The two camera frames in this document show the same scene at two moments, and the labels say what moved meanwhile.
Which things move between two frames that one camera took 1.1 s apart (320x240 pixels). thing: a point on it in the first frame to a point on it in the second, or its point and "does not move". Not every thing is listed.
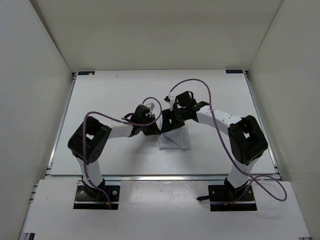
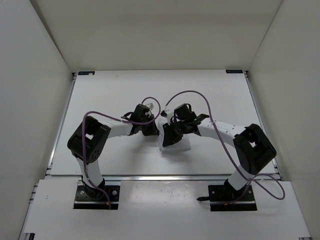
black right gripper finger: [169, 120] to [171, 134]
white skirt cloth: [178, 138] does not move
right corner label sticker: [234, 71] does not move
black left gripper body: [149, 130] does not move
